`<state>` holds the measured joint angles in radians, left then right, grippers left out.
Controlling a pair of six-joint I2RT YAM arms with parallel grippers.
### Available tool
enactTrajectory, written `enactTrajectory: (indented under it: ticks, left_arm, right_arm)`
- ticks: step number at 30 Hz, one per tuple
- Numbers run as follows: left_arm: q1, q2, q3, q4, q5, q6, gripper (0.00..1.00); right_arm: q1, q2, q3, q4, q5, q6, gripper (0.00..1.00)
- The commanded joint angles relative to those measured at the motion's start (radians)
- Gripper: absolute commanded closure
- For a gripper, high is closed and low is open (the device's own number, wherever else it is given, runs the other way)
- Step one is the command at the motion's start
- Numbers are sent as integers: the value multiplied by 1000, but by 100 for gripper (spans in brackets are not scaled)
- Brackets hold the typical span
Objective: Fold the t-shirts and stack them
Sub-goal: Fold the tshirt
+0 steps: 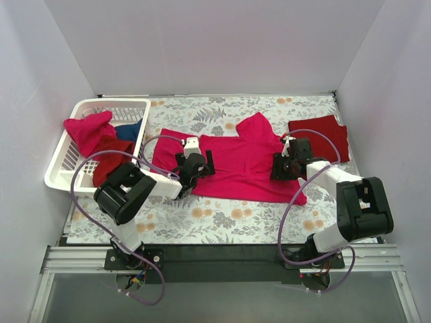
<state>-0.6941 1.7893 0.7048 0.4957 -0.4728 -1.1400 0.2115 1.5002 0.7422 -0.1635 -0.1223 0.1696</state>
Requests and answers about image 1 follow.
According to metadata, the bright pink t shirt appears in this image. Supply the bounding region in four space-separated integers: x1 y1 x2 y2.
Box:
150 111 308 206

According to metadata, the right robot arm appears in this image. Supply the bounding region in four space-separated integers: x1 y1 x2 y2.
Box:
173 137 394 268

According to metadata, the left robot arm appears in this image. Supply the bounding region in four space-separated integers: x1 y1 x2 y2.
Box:
94 149 216 269

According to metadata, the folded dark red t shirt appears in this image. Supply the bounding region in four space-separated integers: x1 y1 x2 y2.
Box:
288 115 350 163

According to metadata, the floral patterned table mat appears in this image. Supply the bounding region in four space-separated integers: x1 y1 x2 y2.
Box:
66 94 378 245

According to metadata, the blue t shirt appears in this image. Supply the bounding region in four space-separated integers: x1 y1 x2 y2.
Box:
114 119 142 143

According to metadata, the dark red crumpled t shirt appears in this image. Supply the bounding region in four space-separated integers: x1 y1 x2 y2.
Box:
92 135 135 187

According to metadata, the pink t shirt in basket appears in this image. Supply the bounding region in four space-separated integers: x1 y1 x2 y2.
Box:
63 111 117 157

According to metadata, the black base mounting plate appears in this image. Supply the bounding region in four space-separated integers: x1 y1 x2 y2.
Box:
104 245 346 285

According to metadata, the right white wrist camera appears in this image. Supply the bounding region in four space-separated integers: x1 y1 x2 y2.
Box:
280 134 295 157

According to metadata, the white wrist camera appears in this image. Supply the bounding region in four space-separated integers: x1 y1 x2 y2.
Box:
280 134 295 157
182 137 201 158

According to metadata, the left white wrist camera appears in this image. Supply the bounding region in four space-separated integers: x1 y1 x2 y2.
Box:
182 137 201 158

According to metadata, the aluminium frame rail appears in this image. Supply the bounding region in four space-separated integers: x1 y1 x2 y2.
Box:
41 244 405 273

